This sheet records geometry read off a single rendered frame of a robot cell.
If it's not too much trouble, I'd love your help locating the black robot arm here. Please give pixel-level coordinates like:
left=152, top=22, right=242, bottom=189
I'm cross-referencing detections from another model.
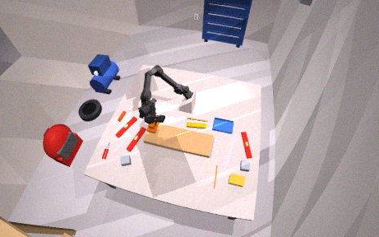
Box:
left=138, top=65, right=194, bottom=124

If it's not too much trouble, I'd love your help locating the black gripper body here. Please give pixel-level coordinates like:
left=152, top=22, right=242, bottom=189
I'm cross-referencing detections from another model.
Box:
left=139, top=110, right=165, bottom=123

